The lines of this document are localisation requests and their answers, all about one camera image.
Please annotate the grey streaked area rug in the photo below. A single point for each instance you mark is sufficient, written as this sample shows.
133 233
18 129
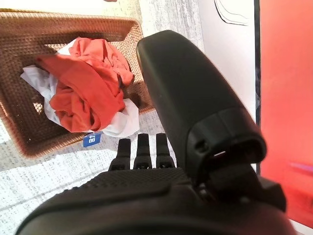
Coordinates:
49 176

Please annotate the red garment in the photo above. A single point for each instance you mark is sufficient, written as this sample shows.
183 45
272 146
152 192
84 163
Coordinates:
85 85

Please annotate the white oval floor mat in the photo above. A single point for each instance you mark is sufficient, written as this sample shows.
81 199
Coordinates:
230 14

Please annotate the blue basket tag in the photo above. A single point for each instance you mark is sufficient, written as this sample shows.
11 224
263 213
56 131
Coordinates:
92 140

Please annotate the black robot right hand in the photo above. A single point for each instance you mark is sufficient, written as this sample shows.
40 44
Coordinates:
190 98

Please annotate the black baseboard strip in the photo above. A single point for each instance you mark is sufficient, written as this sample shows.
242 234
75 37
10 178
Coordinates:
257 73

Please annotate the brown woven laundry basket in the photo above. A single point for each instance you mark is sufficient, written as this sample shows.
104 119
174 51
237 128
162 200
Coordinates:
22 49

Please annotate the white garment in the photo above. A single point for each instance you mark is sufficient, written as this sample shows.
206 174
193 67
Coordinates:
122 122

